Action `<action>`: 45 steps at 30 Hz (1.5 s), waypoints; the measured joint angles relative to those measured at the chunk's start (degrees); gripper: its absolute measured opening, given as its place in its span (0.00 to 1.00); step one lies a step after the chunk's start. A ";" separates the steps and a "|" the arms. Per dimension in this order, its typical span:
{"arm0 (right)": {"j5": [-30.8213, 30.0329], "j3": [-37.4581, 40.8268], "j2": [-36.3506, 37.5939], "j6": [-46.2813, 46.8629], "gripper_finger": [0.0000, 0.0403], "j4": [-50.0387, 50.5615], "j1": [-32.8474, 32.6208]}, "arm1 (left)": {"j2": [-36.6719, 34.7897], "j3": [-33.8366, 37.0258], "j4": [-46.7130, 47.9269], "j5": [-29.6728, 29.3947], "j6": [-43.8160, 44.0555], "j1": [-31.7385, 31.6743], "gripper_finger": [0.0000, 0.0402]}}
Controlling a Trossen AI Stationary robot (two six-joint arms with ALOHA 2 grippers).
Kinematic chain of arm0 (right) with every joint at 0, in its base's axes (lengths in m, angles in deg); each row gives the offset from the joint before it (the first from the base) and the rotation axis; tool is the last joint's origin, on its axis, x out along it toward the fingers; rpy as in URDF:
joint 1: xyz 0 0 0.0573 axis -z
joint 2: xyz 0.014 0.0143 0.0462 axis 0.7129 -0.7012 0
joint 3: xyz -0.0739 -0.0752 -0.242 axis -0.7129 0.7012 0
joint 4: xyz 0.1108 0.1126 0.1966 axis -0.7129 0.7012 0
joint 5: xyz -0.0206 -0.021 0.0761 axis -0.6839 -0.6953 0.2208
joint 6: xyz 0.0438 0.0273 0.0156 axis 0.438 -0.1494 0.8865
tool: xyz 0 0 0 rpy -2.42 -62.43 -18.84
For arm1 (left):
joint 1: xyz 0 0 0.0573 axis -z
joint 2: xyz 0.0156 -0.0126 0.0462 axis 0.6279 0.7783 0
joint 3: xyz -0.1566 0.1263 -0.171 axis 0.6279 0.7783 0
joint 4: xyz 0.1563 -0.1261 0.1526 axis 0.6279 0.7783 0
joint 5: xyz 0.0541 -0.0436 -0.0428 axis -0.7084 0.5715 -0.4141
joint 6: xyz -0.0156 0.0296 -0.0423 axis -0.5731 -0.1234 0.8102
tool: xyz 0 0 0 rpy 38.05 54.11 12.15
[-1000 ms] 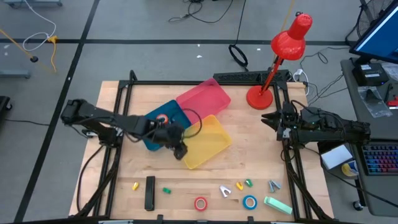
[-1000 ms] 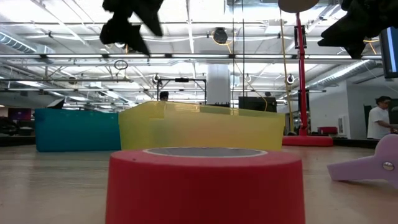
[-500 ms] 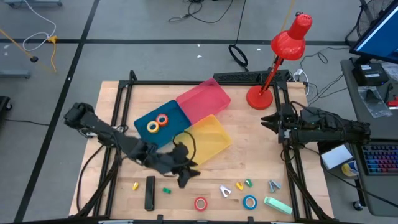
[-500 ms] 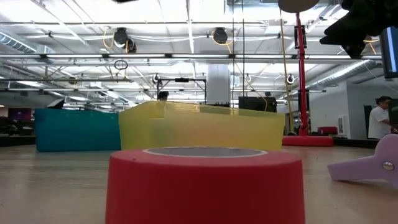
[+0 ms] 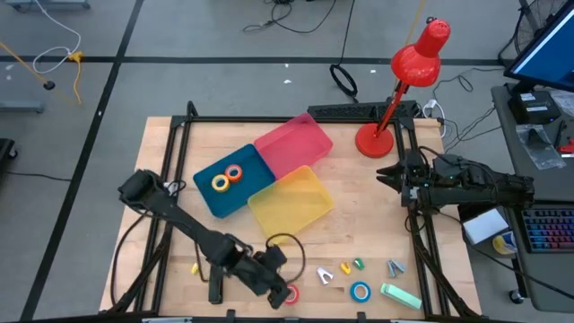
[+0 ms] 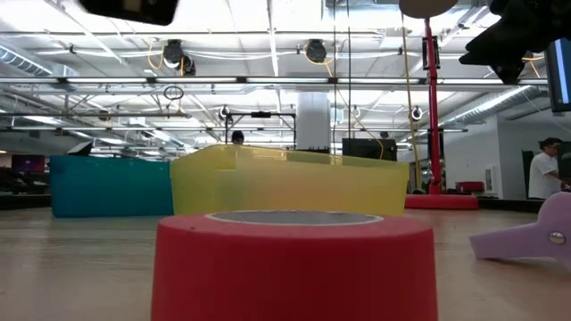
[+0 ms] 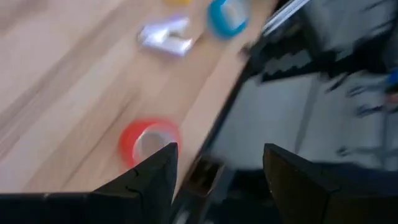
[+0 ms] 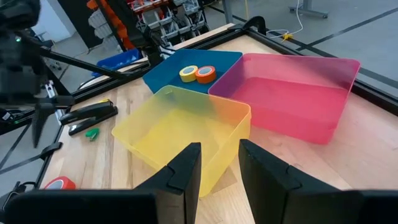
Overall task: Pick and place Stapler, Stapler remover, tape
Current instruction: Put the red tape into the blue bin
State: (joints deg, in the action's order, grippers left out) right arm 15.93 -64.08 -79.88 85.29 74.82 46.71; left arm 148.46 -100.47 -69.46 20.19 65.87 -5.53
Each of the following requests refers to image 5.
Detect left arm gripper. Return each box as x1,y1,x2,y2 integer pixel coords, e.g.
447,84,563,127
232,244,293,311

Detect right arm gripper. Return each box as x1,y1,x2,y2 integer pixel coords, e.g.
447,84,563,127
375,155,436,208

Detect red tape roll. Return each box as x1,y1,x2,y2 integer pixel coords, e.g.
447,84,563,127
283,284,301,306

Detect black stapler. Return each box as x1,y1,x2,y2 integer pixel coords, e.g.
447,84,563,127
208,264,225,305

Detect blue tape roll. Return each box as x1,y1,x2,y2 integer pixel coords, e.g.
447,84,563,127
349,281,372,304

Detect blue-grey staple remover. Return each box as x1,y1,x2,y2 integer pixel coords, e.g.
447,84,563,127
387,258,406,279

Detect mint green stapler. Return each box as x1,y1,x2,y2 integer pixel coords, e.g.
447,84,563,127
379,283,423,311

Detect yellow tape roll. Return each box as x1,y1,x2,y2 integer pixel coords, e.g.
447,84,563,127
211,173,230,194

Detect orange tape roll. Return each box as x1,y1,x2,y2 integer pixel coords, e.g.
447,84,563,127
224,163,244,183

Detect lavender staple remover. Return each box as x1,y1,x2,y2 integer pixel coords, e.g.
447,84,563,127
316,266,335,286

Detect red desk lamp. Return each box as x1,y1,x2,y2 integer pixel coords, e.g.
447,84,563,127
354,16,452,160

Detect black power strip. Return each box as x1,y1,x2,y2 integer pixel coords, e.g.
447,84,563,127
307,100,419,121

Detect yellow plastic tray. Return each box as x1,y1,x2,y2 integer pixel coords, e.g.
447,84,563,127
247,164,335,245

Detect white box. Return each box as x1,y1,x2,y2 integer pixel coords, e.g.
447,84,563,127
462,207,511,246

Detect blue plastic tray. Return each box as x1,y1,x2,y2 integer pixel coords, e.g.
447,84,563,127
192,143,275,220

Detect pink plastic tray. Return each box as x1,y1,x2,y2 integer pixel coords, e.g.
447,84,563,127
253,111,335,180

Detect yellow and blue roll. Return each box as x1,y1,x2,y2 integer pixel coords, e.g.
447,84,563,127
491,231,518,257

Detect clear plastic bag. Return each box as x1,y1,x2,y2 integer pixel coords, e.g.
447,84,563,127
515,124,567,171

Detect black mini computer box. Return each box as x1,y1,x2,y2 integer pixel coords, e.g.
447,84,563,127
508,90,562,126

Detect rainbow backlit keyboard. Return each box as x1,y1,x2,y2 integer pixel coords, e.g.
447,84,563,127
521,206,574,255

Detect grey computer desk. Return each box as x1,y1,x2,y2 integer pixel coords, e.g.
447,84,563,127
491,83,574,315

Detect computer monitor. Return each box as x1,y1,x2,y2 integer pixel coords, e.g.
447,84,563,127
503,0,574,93

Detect black floor fan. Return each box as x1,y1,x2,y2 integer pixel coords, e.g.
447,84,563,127
497,0,570,68

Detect black cart caster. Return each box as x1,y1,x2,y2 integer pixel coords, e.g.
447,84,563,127
0,137,19,172

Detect grey metal cart base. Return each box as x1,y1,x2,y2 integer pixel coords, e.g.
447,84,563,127
3,0,91,12
0,100,47,114

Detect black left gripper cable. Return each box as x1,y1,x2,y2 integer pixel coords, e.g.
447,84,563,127
265,231,307,284

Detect white plug with cable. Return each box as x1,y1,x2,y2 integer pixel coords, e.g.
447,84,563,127
422,98,448,139

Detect black coiled floor cable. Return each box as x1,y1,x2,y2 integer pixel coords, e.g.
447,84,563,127
329,0,360,100

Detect long black desk cable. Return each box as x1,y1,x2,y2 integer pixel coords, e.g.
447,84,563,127
465,244,574,301

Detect yellow hanging cord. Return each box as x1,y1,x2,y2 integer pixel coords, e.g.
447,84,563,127
404,0,426,48

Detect black arm base cable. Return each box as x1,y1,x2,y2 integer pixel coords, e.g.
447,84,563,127
109,213,152,309

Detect black aluminium table frame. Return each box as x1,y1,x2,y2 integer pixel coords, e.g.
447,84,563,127
107,100,483,323

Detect black tangled floor cable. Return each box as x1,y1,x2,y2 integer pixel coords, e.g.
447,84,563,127
242,0,338,35

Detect thin black floor cable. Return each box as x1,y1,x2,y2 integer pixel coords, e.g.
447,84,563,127
6,170,73,183

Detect yellow cord with black ball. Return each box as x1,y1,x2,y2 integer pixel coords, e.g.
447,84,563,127
0,39,57,91

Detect yellow floor cable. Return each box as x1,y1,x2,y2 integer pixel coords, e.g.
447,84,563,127
66,50,85,105

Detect white floor cable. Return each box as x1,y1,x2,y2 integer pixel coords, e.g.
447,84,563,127
31,0,83,75

